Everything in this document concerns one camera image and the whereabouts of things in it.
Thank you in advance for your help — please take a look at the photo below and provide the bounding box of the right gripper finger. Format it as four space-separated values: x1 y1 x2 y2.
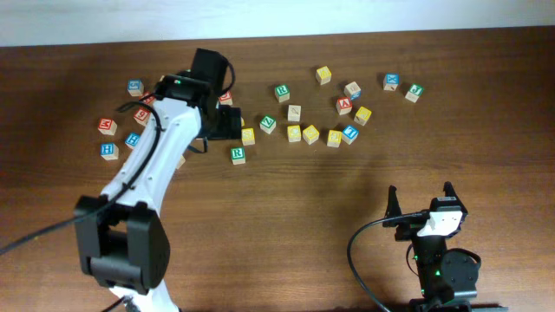
443 181 459 200
384 185 402 218

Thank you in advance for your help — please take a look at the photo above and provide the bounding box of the yellow C block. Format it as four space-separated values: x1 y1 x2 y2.
287 125 302 143

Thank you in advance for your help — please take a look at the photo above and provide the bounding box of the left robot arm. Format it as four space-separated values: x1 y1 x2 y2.
75 49 241 311

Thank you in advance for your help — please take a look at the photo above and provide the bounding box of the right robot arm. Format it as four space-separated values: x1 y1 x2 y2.
384 182 508 312

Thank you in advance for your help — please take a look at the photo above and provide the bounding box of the red Q block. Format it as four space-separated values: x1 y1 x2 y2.
219 91 233 106

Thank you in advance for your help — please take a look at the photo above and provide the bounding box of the green R block lower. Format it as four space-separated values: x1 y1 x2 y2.
231 147 246 165

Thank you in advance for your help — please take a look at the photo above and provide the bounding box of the green r block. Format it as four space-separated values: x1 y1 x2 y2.
231 147 246 165
274 84 291 103

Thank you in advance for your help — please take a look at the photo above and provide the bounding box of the green Z block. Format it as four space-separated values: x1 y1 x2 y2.
259 115 277 134

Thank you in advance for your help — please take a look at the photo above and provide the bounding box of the yellow O block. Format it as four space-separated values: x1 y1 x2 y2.
176 155 186 170

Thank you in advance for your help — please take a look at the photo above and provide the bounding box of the green R block upper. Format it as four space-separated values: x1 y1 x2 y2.
274 84 291 103

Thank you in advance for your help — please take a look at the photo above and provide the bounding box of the red A block left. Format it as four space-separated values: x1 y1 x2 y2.
140 92 156 106

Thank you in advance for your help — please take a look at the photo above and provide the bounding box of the red a block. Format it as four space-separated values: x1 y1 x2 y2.
336 97 353 115
140 92 156 106

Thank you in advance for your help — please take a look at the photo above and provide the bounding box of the yellow S block tilted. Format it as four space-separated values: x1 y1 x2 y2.
303 125 320 145

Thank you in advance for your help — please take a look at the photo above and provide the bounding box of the red 6 block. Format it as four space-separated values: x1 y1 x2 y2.
134 108 150 127

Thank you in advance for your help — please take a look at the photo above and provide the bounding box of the blue I block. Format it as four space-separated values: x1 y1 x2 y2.
342 125 359 145

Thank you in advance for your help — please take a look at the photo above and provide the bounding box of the yellow E block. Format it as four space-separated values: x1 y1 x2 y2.
327 130 342 148

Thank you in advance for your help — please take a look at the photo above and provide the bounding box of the blue H block tilted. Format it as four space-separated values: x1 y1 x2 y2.
125 133 140 150

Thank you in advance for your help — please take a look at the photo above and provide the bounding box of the yellow block right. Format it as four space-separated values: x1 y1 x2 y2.
354 107 372 126

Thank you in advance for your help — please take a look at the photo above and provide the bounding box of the blue S block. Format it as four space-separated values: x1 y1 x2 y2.
127 79 144 97

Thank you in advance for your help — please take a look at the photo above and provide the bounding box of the green J block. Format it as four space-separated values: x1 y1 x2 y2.
405 84 424 103

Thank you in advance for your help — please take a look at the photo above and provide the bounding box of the yellow block top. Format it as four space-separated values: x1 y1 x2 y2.
316 66 332 85

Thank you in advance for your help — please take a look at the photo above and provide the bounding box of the red A block right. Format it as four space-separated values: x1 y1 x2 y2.
336 97 353 115

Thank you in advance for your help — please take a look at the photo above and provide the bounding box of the red M block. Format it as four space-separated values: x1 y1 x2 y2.
97 118 117 135

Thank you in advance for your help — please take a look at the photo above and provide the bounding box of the blue X block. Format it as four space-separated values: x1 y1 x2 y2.
383 73 400 91

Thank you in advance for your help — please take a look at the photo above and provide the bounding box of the plain block blue side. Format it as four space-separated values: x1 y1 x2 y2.
343 81 362 101

